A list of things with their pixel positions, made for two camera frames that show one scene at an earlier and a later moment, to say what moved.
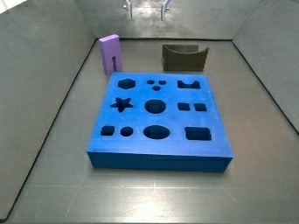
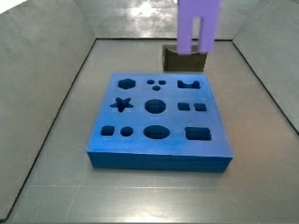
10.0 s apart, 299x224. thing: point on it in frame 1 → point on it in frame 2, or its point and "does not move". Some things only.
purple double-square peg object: x=109 y=45 → x=196 y=8
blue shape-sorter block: x=158 y=123 does not move
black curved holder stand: x=183 y=58 does not move
